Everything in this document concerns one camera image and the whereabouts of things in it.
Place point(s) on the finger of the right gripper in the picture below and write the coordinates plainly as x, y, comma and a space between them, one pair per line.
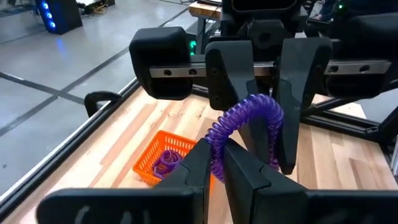
301, 77
230, 71

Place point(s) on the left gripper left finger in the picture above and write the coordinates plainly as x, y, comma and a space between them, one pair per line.
140, 208

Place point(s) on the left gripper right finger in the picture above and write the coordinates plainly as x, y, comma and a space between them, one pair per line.
280, 208

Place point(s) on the orange plastic basket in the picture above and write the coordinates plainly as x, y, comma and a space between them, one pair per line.
140, 171

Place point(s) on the wooden workbench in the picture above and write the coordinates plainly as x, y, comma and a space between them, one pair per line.
203, 11

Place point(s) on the black computer with blue lights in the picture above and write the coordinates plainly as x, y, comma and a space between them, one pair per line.
65, 18

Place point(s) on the black aluminium table frame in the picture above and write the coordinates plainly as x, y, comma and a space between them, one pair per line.
342, 124

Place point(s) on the silver aluminium bracket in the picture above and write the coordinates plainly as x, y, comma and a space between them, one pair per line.
395, 155

